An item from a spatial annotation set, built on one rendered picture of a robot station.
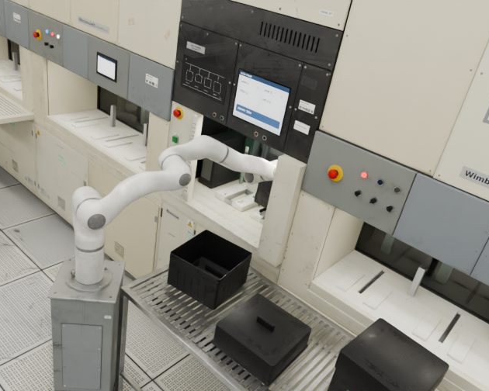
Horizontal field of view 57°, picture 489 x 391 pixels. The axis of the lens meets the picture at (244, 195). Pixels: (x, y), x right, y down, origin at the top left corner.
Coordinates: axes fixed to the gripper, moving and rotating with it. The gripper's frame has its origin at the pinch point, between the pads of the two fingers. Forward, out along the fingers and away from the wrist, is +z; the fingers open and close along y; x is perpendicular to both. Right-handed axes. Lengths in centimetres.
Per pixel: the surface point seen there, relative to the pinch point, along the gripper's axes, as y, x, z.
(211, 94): -32, 31, -33
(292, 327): 59, -35, -58
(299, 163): 26.1, 18.7, -31.7
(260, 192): -7.2, -18.1, -10.2
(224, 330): 44, -35, -82
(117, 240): -98, -94, -37
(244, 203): -18.1, -31.3, -7.9
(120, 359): -6, -89, -93
